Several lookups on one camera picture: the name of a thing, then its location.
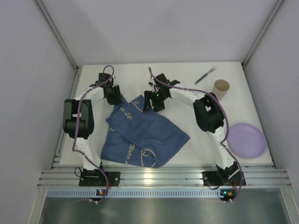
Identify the perforated cable duct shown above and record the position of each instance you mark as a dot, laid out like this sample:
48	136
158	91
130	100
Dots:
140	193

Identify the fork with green handle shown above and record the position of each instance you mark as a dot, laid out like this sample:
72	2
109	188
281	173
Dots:
206	74

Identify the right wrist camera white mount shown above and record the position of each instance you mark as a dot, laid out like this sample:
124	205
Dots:
153	86

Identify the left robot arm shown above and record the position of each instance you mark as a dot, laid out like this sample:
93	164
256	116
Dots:
79	121

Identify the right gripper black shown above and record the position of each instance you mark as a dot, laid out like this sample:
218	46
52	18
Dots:
152	100

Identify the blue cloth placemat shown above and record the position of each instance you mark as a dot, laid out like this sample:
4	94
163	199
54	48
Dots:
138	138

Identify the purple plate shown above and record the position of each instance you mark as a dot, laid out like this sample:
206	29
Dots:
246	140

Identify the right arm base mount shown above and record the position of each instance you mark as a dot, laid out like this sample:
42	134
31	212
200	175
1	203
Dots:
230	176

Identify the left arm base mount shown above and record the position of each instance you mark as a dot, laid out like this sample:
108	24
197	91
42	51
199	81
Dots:
94	178

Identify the aluminium rail frame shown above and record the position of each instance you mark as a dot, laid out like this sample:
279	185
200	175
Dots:
169	176

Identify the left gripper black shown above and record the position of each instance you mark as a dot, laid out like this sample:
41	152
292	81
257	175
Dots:
114	97

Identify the beige cup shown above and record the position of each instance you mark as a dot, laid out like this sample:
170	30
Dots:
220	88

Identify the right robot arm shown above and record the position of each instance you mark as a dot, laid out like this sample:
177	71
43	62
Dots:
209	114

